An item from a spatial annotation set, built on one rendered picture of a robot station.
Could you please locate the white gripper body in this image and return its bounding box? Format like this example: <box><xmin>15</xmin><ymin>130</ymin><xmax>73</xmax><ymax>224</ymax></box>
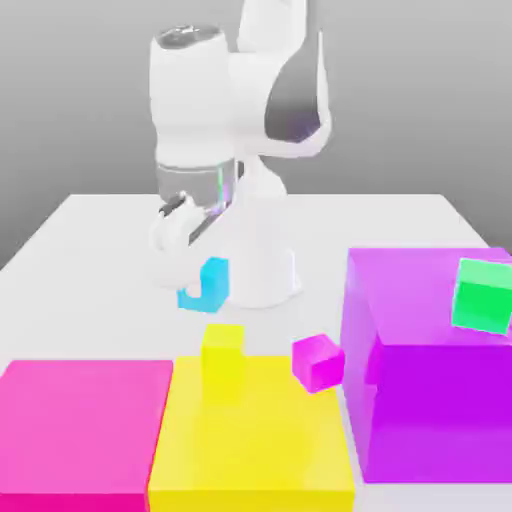
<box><xmin>148</xmin><ymin>191</ymin><xmax>240</xmax><ymax>267</ymax></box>

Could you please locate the small cyan cube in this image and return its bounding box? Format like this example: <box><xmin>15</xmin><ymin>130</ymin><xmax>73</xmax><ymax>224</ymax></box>
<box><xmin>176</xmin><ymin>256</ymin><xmax>230</xmax><ymax>314</ymax></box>

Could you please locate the small yellow cube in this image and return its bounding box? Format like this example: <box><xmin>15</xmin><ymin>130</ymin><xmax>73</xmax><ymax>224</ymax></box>
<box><xmin>200</xmin><ymin>324</ymin><xmax>246</xmax><ymax>387</ymax></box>

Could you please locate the small magenta cube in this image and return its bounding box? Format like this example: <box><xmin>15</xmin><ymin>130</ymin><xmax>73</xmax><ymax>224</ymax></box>
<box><xmin>291</xmin><ymin>333</ymin><xmax>346</xmax><ymax>395</ymax></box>

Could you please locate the small green cube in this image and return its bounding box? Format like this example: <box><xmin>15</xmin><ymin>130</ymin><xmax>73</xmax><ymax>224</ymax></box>
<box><xmin>450</xmin><ymin>257</ymin><xmax>512</xmax><ymax>337</ymax></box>

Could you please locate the large yellow box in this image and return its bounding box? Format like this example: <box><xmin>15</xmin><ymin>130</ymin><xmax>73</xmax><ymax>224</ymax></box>
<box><xmin>147</xmin><ymin>354</ymin><xmax>357</xmax><ymax>512</ymax></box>

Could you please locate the large pink box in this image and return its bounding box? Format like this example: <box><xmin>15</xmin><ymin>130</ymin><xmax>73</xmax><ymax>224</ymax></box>
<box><xmin>0</xmin><ymin>359</ymin><xmax>174</xmax><ymax>512</ymax></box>

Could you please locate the large purple box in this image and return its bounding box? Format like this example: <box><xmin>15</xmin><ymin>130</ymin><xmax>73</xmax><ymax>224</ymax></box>
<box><xmin>340</xmin><ymin>246</ymin><xmax>512</xmax><ymax>485</ymax></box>

